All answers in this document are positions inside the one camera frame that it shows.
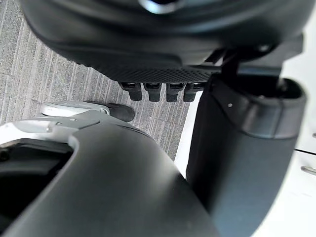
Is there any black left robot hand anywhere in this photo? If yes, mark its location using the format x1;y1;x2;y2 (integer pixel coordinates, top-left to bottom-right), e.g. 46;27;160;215
19;0;316;237

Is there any silver drawer handle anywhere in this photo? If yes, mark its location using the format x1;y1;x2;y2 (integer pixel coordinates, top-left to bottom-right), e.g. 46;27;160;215
300;165;316;177

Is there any white drawer cabinet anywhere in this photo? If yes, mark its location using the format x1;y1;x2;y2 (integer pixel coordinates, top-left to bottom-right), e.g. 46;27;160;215
174;24;316;237

